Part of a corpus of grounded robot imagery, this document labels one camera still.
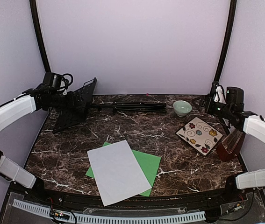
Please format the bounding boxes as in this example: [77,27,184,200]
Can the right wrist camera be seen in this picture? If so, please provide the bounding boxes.
[210,81,226,103]

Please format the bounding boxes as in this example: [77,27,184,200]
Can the green paper sheet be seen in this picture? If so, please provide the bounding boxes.
[85,141,162,197]

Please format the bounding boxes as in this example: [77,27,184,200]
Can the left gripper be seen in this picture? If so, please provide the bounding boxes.
[50,90,85,113]

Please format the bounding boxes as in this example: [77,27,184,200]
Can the white sheet music paper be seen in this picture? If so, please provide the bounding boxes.
[86,140,152,207]

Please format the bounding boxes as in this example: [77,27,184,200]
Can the dark red wooden metronome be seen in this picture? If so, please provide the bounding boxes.
[216,129,245,162]

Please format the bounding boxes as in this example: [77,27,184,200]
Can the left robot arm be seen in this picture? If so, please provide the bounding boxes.
[0,72,97,203]

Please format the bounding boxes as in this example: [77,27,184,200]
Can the square floral plate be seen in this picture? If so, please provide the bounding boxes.
[176,117,223,156]

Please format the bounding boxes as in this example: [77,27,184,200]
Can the pale green ceramic bowl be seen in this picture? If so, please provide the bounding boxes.
[173,100,192,117]

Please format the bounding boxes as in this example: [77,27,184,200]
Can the left black frame post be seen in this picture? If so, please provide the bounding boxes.
[29,0,51,72]

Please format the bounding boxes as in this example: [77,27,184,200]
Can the small circuit board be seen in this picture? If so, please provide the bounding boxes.
[50,210,70,221]

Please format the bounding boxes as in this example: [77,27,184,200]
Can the black front rail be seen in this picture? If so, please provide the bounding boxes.
[22,189,246,211]

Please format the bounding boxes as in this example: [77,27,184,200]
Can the white slotted cable duct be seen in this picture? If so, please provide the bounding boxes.
[12,199,206,224]

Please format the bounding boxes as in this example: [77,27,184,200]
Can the black music stand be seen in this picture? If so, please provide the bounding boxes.
[52,78,166,133]

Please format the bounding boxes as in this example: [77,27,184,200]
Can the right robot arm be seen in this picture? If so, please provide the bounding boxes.
[193,85,265,203]

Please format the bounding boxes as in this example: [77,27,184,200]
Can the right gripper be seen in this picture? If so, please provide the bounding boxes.
[192,95,234,119]

